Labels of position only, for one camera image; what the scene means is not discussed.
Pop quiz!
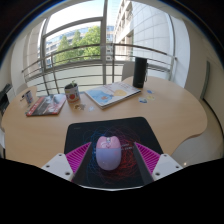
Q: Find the light blue open book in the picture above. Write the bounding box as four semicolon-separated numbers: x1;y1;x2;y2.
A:
83;81;142;110

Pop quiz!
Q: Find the pink and lilac computer mouse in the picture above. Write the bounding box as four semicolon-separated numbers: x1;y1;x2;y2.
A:
95;135;122;172

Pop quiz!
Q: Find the metal balcony railing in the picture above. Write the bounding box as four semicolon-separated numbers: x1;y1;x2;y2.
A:
21;42;177;96

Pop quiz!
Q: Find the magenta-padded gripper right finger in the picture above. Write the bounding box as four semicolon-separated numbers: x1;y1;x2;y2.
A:
132;141;184;186

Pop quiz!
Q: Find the white chair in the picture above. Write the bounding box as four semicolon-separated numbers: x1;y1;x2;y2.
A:
121;60;136;82

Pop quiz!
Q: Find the black mouse pad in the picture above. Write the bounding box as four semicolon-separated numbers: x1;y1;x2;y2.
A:
63;116;165;189

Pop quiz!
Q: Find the black cylindrical speaker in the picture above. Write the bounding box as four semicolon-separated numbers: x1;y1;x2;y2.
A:
132;56;149;89

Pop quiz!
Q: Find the mug with small plant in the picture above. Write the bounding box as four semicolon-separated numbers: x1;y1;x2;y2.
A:
64;79;81;104

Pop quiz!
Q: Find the red-edged magazine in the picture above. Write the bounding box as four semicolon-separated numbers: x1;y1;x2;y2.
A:
25;93;67;117

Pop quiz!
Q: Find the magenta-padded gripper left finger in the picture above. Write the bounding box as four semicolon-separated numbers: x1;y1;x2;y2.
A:
40;142;92;186

